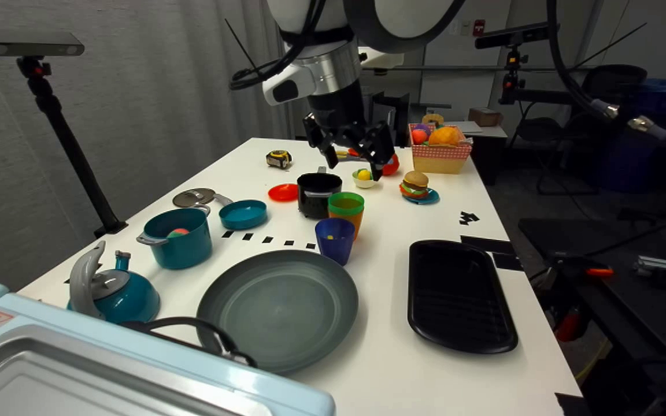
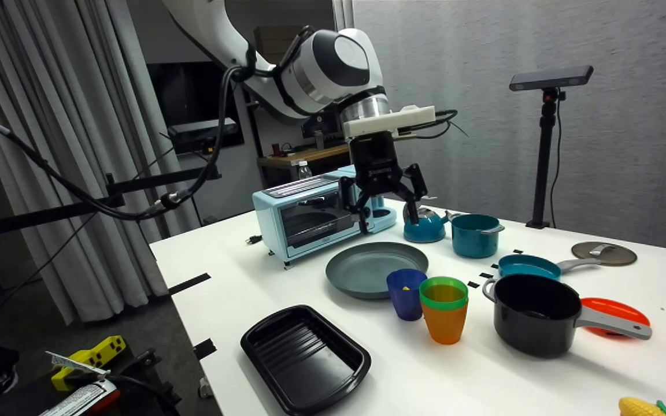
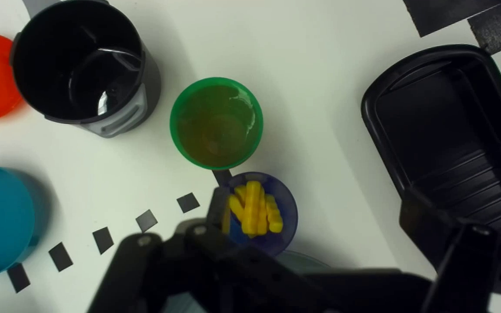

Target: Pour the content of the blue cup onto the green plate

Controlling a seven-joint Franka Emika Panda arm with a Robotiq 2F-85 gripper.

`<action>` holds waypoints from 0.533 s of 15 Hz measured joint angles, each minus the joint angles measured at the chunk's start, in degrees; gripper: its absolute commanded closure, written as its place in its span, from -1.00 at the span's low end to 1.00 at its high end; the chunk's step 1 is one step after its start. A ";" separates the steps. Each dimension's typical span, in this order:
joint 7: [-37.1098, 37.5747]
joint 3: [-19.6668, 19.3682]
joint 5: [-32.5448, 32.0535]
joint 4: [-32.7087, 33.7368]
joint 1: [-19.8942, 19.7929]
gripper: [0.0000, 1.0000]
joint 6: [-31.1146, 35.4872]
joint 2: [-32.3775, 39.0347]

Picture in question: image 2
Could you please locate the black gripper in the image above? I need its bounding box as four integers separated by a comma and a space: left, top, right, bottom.
338, 132, 430, 236

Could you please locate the blue plastic cup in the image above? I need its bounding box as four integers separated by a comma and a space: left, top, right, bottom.
383, 265, 430, 324

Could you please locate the green plastic cup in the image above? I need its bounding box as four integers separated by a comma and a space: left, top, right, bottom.
418, 274, 472, 315

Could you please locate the orange plastic cup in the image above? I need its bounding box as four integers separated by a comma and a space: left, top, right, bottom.
421, 304, 470, 347

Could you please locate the grey-green round plate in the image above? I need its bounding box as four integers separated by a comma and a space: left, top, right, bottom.
324, 240, 430, 303

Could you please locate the teal toy kettle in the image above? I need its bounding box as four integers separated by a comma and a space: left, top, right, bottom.
400, 198, 454, 244

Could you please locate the dark storage shelf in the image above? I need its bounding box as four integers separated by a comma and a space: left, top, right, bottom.
243, 99, 352, 191

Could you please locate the light blue toaster oven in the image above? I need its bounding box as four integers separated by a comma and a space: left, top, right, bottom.
249, 165, 397, 268

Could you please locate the teal toy pot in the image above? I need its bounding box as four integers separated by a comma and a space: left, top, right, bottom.
449, 213, 507, 262

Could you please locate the small teal frying pan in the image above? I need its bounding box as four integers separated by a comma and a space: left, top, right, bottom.
491, 250, 603, 285

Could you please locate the black baking tray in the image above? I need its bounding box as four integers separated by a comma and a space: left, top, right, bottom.
239, 303, 375, 416

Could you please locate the grey round pot lid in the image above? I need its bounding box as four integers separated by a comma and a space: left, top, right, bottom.
568, 240, 641, 268

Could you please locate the short black metal bar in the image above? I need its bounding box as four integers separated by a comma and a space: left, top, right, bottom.
104, 161, 225, 197

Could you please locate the grey fabric backdrop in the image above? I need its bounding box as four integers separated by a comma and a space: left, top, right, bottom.
330, 0, 666, 255

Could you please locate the yellow toy corn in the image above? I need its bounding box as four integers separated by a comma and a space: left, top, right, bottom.
617, 395, 666, 416

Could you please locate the yellow hand tool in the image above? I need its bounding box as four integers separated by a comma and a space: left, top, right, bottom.
48, 333, 130, 395

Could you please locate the long black metal bar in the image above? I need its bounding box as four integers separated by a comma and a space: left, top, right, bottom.
0, 191, 126, 240

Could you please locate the grey pleated curtain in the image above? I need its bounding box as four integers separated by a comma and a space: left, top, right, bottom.
0, 0, 204, 325

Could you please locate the red and white device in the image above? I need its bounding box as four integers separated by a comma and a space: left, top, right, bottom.
38, 376, 125, 416

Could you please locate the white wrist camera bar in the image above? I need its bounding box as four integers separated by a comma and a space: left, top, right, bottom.
340, 103, 436, 145

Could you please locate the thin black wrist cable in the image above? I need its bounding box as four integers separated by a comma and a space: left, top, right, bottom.
393, 108, 462, 144

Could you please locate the black camera tripod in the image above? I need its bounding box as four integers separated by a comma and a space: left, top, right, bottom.
525, 86, 568, 231

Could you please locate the black stereo camera bar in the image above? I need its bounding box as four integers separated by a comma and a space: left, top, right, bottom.
167, 116, 248, 155

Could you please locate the black tripod-mounted camera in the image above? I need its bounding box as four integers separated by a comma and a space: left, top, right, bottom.
507, 65, 597, 94

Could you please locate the black pot with grey handle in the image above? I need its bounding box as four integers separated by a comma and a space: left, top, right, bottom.
480, 272, 655, 361

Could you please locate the black table bracket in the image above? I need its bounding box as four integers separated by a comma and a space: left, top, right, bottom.
167, 271, 212, 298
192, 338, 218, 361

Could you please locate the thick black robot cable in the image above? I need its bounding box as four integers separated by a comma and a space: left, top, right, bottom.
0, 43, 262, 221

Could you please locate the dark wall screen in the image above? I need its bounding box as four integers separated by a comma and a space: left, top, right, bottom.
145, 60, 235, 130

